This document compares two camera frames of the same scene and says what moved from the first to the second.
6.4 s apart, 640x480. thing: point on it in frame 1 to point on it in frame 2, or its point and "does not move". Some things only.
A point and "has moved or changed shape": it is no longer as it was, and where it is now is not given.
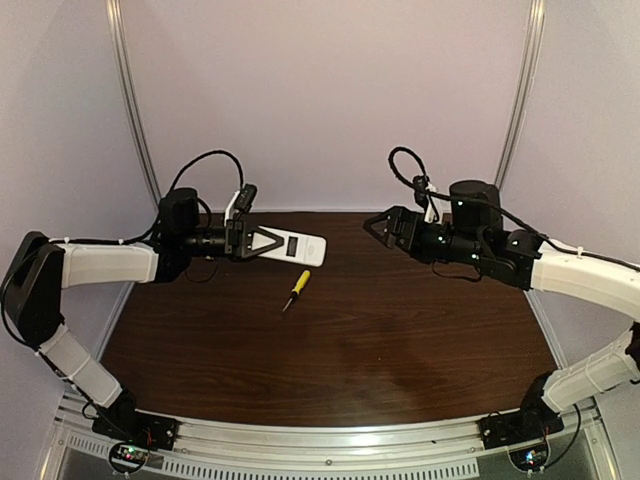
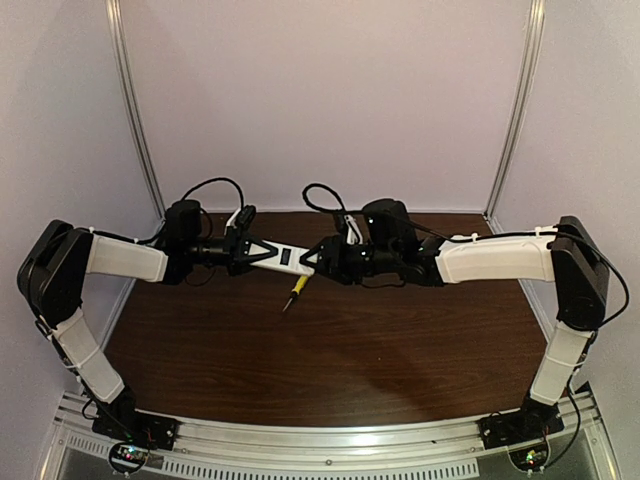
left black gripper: (235, 240) to (236, 251)
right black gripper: (400, 230) to (334, 257)
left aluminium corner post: (114, 16) does not move
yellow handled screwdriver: (298, 288) does not move
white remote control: (296, 247) has moved or changed shape
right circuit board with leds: (528, 460) does not move
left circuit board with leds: (128, 457) does not move
